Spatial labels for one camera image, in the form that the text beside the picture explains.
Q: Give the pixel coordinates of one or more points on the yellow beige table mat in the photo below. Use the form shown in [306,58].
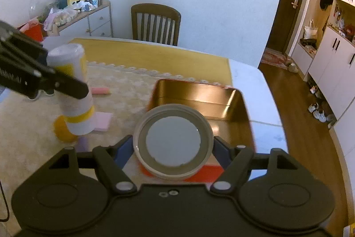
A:
[27,136]

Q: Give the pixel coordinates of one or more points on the red patterned doormat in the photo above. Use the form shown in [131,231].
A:
[274,58]

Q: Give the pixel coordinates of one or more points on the brown wooden chair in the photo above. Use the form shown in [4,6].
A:
[155,23]

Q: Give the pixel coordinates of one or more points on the white sneakers pair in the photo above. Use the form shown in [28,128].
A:
[320,115]

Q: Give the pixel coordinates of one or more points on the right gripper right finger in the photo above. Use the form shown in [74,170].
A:
[272,190]

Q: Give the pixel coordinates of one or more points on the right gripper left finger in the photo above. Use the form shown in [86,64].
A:
[72,190]

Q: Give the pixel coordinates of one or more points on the dark wooden door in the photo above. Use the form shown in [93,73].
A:
[283,25]

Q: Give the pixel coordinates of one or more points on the pink sticky note pad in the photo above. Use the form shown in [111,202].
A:
[102,121]

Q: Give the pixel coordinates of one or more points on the round tin lid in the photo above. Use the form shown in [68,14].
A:
[173,141]

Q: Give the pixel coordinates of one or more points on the white tote bag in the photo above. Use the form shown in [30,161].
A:
[310,31]

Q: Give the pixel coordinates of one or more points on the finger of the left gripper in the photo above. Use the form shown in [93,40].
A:
[55,80]

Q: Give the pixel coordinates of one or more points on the pink highlighter pen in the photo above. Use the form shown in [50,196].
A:
[100,90]

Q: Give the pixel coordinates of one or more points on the red metal tin box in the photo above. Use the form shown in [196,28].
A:
[224,109]

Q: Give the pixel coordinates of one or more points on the red storage box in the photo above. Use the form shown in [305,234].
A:
[32,29]

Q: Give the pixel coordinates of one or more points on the orange fruit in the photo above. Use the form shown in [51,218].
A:
[62,132]

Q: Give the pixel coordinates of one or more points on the white yellow cylindrical bottle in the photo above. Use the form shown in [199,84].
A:
[79,114]

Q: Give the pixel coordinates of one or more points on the teal yellow tissue box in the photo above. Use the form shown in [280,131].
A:
[61,4]

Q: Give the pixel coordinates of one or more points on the plastic bag with food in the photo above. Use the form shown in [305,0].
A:
[59,17]

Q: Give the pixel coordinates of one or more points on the white wall cabinet unit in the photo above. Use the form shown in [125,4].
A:
[331,64]

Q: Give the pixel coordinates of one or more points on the white drawer sideboard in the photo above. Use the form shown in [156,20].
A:
[96,23]

